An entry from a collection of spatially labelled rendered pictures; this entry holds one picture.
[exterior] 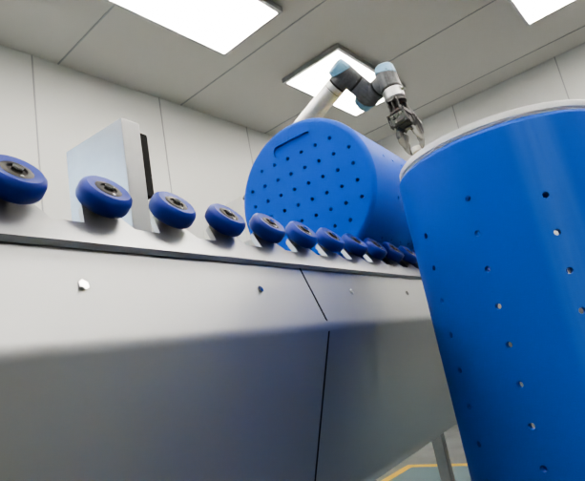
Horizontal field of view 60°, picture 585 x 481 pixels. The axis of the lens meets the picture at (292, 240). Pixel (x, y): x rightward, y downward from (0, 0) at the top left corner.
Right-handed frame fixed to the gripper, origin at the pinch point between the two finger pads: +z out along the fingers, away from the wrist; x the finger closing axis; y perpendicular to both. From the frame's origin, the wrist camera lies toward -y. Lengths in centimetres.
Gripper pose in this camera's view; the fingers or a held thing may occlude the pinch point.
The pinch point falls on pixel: (416, 149)
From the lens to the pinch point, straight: 187.6
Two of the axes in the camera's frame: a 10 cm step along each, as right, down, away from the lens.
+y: -6.5, -1.0, -7.6
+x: 7.2, -4.0, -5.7
